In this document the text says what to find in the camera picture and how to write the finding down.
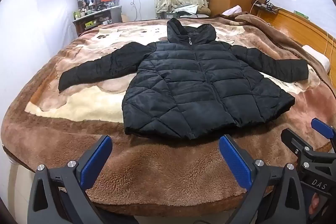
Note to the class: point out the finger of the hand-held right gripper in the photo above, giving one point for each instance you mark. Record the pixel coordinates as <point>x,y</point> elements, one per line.
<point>321,127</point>
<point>294,138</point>

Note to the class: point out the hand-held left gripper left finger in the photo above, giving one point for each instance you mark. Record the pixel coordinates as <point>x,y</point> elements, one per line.
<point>95,161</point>

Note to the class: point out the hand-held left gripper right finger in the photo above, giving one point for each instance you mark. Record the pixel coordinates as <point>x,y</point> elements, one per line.
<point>235,161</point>

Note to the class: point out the black puffer jacket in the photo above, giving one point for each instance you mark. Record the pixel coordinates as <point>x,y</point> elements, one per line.
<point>197,82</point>

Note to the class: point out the person's right hand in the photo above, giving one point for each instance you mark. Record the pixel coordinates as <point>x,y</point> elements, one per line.
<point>314,204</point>

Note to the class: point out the brown printed fleece blanket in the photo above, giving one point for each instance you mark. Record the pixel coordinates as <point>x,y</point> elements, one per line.
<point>157,174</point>

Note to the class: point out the white pillow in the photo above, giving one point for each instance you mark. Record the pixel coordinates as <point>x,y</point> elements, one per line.
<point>317,58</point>

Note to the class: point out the wooden headboard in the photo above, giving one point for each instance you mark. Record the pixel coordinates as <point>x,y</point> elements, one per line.
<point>296,23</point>

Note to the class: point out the cluttered desk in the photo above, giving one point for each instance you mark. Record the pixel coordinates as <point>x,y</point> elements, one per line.
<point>92,22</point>

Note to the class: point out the white folded cloth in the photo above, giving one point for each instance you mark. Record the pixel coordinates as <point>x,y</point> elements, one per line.
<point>233,10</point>

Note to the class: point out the brown plush toy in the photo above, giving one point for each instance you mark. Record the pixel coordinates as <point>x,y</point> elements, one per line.
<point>203,11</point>

